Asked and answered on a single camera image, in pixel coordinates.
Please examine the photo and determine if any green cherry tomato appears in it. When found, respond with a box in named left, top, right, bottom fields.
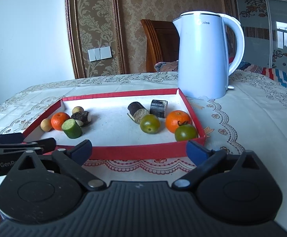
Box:
left=174, top=121, right=198, bottom=141

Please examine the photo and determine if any green cucumber piece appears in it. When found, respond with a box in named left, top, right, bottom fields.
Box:
left=62, top=119, right=82, bottom=139

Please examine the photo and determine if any orange mandarin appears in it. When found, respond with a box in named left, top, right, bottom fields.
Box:
left=51, top=112, right=70, bottom=131
left=165, top=110, right=192, bottom=133

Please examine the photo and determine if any red shallow cardboard tray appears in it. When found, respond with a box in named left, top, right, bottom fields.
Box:
left=23, top=88, right=207, bottom=161

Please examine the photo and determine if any white embroidered tablecloth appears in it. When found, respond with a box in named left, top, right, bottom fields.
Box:
left=0, top=71, right=287, bottom=230

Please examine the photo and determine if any white electric kettle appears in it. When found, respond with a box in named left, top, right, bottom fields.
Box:
left=173, top=11, right=245, bottom=100

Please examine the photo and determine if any pink patterned pillow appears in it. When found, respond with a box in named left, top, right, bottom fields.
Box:
left=154, top=61, right=178, bottom=72

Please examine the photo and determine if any colourful striped bedding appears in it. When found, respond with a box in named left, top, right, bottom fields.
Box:
left=237, top=61, right=287, bottom=88

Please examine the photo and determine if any sliding door wardrobe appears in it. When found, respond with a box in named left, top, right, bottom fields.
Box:
left=235, top=0, right=287, bottom=73

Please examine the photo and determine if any white wall switch panel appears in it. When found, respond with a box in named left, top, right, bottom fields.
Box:
left=88, top=47, right=112, bottom=62

